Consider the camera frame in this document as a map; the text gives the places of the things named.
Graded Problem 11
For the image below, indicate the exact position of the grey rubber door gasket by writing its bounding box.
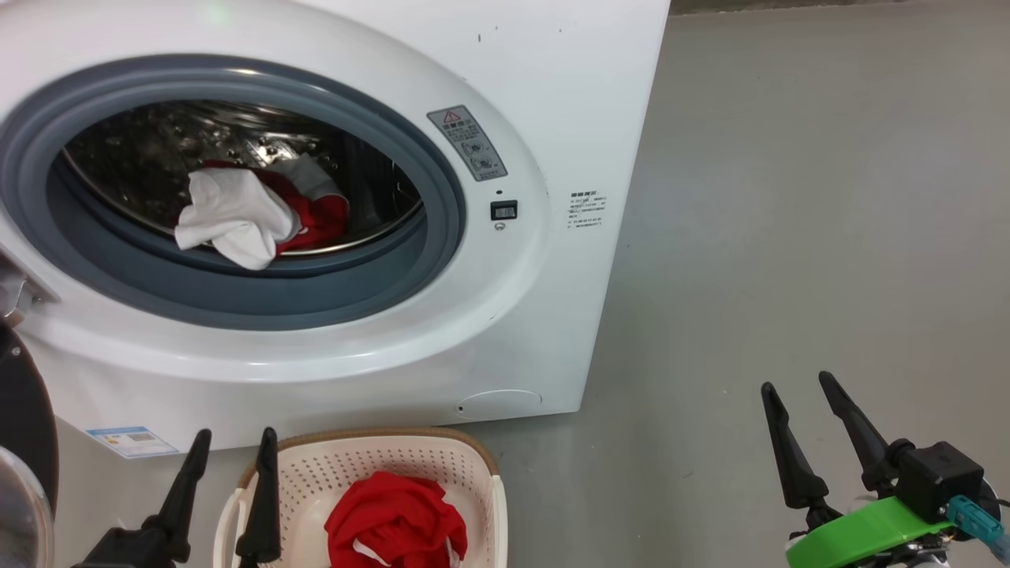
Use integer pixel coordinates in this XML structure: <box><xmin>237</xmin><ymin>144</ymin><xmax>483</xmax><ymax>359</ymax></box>
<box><xmin>0</xmin><ymin>54</ymin><xmax>468</xmax><ymax>332</ymax></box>

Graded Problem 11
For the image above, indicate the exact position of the green right camera bracket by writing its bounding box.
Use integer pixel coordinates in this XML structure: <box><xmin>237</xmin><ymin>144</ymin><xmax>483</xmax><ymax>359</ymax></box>
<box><xmin>785</xmin><ymin>495</ymin><xmax>957</xmax><ymax>568</ymax></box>

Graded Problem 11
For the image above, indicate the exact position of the steel washing machine drum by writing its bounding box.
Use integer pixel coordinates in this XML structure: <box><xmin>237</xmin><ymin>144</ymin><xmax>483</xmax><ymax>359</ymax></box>
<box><xmin>62</xmin><ymin>100</ymin><xmax>425</xmax><ymax>257</ymax></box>

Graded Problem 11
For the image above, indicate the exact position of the blue white energy label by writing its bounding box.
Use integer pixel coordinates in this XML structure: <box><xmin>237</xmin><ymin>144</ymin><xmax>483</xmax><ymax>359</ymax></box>
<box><xmin>85</xmin><ymin>426</ymin><xmax>181</xmax><ymax>460</ymax></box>

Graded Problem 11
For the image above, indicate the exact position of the white washing machine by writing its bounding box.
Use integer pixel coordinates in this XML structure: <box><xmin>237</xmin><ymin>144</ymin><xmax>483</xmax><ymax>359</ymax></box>
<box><xmin>0</xmin><ymin>0</ymin><xmax>671</xmax><ymax>460</ymax></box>

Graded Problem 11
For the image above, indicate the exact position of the cream laundry basket brown rim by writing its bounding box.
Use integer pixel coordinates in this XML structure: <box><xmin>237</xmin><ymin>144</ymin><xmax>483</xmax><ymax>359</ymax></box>
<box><xmin>211</xmin><ymin>428</ymin><xmax>508</xmax><ymax>568</ymax></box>

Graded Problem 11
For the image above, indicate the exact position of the round white drain cover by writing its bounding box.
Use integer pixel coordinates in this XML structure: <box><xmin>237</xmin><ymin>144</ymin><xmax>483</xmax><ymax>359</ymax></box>
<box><xmin>458</xmin><ymin>389</ymin><xmax>544</xmax><ymax>421</ymax></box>

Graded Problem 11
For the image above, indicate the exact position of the grey warning sticker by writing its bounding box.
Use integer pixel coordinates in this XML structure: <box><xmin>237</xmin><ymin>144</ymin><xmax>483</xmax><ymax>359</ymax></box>
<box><xmin>427</xmin><ymin>105</ymin><xmax>508</xmax><ymax>182</ymax></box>

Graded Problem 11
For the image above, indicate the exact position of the metal door hinge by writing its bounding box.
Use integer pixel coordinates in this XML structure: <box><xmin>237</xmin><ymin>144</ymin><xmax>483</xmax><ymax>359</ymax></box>
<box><xmin>0</xmin><ymin>251</ymin><xmax>60</xmax><ymax>328</ymax></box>

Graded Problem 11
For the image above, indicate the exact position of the white garment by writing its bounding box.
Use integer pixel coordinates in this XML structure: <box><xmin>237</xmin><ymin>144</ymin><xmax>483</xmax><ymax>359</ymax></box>
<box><xmin>174</xmin><ymin>167</ymin><xmax>302</xmax><ymax>271</ymax></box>

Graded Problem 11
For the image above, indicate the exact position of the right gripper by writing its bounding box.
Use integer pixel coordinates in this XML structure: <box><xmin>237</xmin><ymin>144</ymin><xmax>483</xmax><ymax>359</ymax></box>
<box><xmin>761</xmin><ymin>371</ymin><xmax>973</xmax><ymax>568</ymax></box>

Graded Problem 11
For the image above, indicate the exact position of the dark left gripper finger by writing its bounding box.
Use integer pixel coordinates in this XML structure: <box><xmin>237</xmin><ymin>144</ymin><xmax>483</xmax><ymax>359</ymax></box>
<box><xmin>235</xmin><ymin>427</ymin><xmax>282</xmax><ymax>568</ymax></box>
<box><xmin>142</xmin><ymin>428</ymin><xmax>212</xmax><ymax>565</ymax></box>

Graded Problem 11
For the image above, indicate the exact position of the teal right camera connector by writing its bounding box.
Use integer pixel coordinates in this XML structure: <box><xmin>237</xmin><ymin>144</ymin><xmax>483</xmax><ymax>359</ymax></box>
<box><xmin>945</xmin><ymin>495</ymin><xmax>1010</xmax><ymax>562</ymax></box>

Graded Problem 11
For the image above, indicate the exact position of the black glass washing machine door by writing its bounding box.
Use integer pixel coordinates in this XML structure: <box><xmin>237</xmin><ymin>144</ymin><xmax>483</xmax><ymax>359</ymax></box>
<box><xmin>0</xmin><ymin>323</ymin><xmax>60</xmax><ymax>568</ymax></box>

